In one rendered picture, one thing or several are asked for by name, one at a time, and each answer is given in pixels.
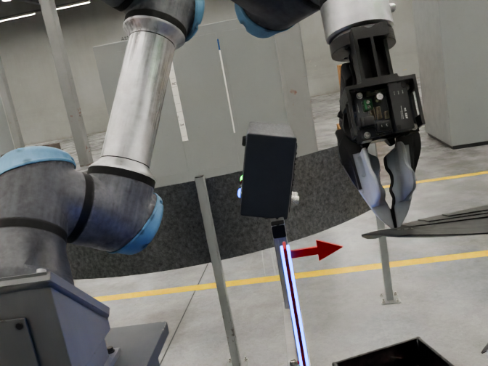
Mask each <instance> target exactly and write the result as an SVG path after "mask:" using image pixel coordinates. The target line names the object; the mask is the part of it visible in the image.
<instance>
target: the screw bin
mask: <svg viewBox="0 0 488 366"><path fill-rule="evenodd" d="M416 364H419V365H420V366H454V365H453V364H452V363H451V362H449V361H448V360H447V359H445V358H444V357H443V356H442V355H441V354H440V353H439V352H437V351H436V350H435V349H433V348H432V347H431V346H429V345H428V344H427V343H426V342H425V341H424V340H422V339H421V338H420V337H419V336H417V337H416V338H411V339H409V340H406V341H402V342H399V343H395V344H392V345H390V346H385V347H383V348H379V349H376V350H373V351H369V352H366V353H364V354H359V355H357V356H353V357H349V358H347V359H342V360H340V361H337V362H333V363H332V366H412V365H416Z"/></svg>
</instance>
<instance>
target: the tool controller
mask: <svg viewBox="0 0 488 366"><path fill-rule="evenodd" d="M296 141H297V139H296V136H295V134H294V133H293V130H292V128H291V127H290V126H289V125H287V124H278V123H263V122H255V121H251V122H250V123H249V125H248V131H247V135H246V136H243V142H242V146H245V154H244V163H243V179H242V194H241V202H240V215H241V216H252V217H260V218H265V219H273V218H276V219H278V218H280V217H283V218H284V220H286V219H288V214H289V213H290V209H291V206H290V205H294V206H298V203H299V196H298V193H297V192H292V189H293V181H294V178H293V176H295V173H294V170H296V169H295V164H296V155H297V152H296V150H297V148H298V145H297V142H296Z"/></svg>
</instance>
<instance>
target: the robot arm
mask: <svg viewBox="0 0 488 366"><path fill-rule="evenodd" d="M102 1H103V2H105V3H106V4H108V5H109V6H111V7H113V8H115V9H117V10H118V11H120V12H122V13H124V14H125V19H124V22H123V29H124V31H125V33H126V35H127V36H128V37H129V40H128V43H127V47H126V53H125V56H124V59H123V64H122V68H121V74H120V77H119V80H118V86H117V89H116V93H115V98H114V102H113V107H112V110H111V114H110V120H109V123H108V126H107V131H106V135H105V141H104V144H103V147H102V153H101V156H100V159H99V160H98V161H96V162H94V163H93V164H91V165H89V168H88V171H87V174H86V173H83V172H80V171H77V170H76V163H75V161H74V159H73V157H71V156H70V154H69V153H67V152H65V151H64V150H60V149H57V148H54V147H46V146H29V147H23V148H17V149H15V150H12V151H9V152H8V153H6V154H5V155H3V156H2V157H1V158H0V278H3V277H13V276H18V275H28V274H34V273H36V270H37V269H46V271H47V272H53V273H55V274H56V275H58V276H59V277H61V278H62V279H64V280H66V281H68V282H69V283H70V284H72V285H74V281H73V276H72V273H71V270H70V265H69V261H68V256H67V253H66V245H67V243H70V244H74V245H80V246H84V247H88V248H94V249H98V250H101V251H107V252H108V253H121V254H126V255H133V254H136V253H139V252H140V251H142V250H143V249H144V248H146V247H147V245H148V244H149V243H150V242H151V241H152V239H153V238H154V237H155V234H156V233H157V231H158V228H159V226H160V223H161V220H162V217H163V205H162V204H163V201H162V199H161V197H160V196H158V194H156V193H154V192H153V191H154V187H155V178H154V177H153V175H152V174H151V173H150V163H151V159H152V156H153V149H154V146H155V139H156V136H157V132H158V126H159V122H160V116H161V112H162V108H163V102H164V98H165V94H166V88H167V84H168V78H169V74H170V71H171V64H172V61H173V57H174V51H175V50H176V49H179V48H181V47H182V46H183V45H184V43H185V42H187V41H189V40H190V39H191V38H192V37H193V36H194V35H195V34H196V32H197V31H198V25H199V24H201V21H202V19H203V13H204V9H205V0H102ZM231 1H233V2H234V3H235V13H236V15H237V18H238V20H239V22H240V24H243V25H244V26H245V29H246V31H247V32H249V33H250V34H251V35H252V36H255V37H257V38H269V37H271V36H273V35H275V34H277V33H280V32H283V31H287V30H288V29H290V28H292V27H293V26H294V25H295V24H296V23H298V22H300V21H302V20H303V19H305V18H307V17H308V16H310V15H313V14H314V13H315V12H318V11H320V12H321V17H322V24H323V28H324V32H325V39H326V42H327V44H328V45H330V53H331V57H332V59H333V60H335V61H338V62H347V63H344V64H342V66H341V89H340V99H339V103H340V111H339V112H338V115H337V117H339V126H340V128H341V129H339V130H336V131H335V135H336V137H337V141H338V157H339V160H340V162H341V165H342V167H343V169H344V171H345V172H346V173H347V175H348V177H349V178H350V180H351V181H352V183H353V184H354V186H355V187H356V188H357V190H358V191H359V193H360V194H361V196H362V197H363V198H364V200H365V202H366V203H367V204H368V205H369V207H370V208H371V210H372V211H373V213H374V214H375V215H376V216H377V217H378V218H379V219H380V220H381V221H382V222H383V223H384V224H385V225H387V226H388V227H389V228H391V229H392V228H397V227H401V225H402V223H403V221H404V219H405V217H406V215H407V213H408V211H409V208H410V204H411V200H412V194H413V192H414V190H415V188H416V179H415V170H416V167H417V164H418V159H419V157H420V150H421V140H420V134H419V131H420V130H419V128H420V127H421V126H423V125H424V124H426V123H425V119H424V115H423V109H422V105H421V101H420V95H419V91H418V84H417V80H416V76H415V74H412V75H407V76H398V74H397V73H395V74H394V72H393V68H392V64H391V58H390V54H389V49H390V48H392V47H393V46H394V45H395V43H396V39H395V35H394V29H393V27H394V21H393V17H392V12H394V11H395V10H396V5H395V4H394V3H389V0H231ZM413 92H415V97H416V101H417V105H418V112H419V115H418V113H417V109H416V105H415V98H414V94H413ZM395 138H396V139H395ZM377 142H385V143H386V144H387V145H388V146H393V145H394V144H395V148H394V149H392V150H391V151H390V152H389V153H388V154H387V155H386V156H385V157H384V158H383V162H384V166H385V169H386V171H387V172H388V173H389V175H390V179H391V184H390V187H389V192H390V194H391V197H392V204H391V209H390V208H389V206H388V203H387V202H386V199H385V198H386V191H385V190H384V188H383V186H382V185H381V183H380V179H379V173H380V171H381V166H380V162H379V159H378V158H377V157H376V156H374V155H371V154H369V153H368V152H367V148H368V147H369V145H370V144H373V143H377ZM360 145H361V146H360ZM74 286H75V285H74Z"/></svg>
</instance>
